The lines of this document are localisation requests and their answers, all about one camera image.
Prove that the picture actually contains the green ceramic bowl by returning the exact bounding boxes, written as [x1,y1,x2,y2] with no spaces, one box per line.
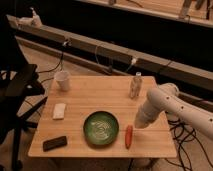
[83,111,119,146]

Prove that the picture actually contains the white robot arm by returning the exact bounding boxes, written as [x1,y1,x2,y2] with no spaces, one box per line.
[134,83,213,140]

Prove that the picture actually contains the clear plastic bottle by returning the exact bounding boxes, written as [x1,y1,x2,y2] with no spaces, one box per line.
[129,72,142,99]

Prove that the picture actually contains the wooden table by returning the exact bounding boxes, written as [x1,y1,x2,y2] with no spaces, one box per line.
[28,76,177,158]

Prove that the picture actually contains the white paper cup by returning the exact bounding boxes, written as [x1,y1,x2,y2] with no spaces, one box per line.
[54,70,70,91]

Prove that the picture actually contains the orange carrot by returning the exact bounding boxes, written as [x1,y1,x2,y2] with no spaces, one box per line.
[125,125,133,149]

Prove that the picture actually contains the white sponge block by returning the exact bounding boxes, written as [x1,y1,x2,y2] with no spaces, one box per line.
[53,103,66,120]

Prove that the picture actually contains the black rectangular remote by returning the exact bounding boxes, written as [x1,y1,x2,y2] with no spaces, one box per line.
[43,136,67,152]

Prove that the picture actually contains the black office chair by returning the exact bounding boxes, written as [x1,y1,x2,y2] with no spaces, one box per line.
[0,13,47,171]

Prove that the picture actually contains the black floor cables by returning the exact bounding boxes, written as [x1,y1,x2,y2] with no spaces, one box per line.
[165,118,213,171]

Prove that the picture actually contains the white spray bottle on rail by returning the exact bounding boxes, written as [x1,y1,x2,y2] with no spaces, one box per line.
[31,7,42,27]

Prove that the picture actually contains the long metal rail beam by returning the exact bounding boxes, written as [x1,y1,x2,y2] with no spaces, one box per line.
[8,15,213,91]

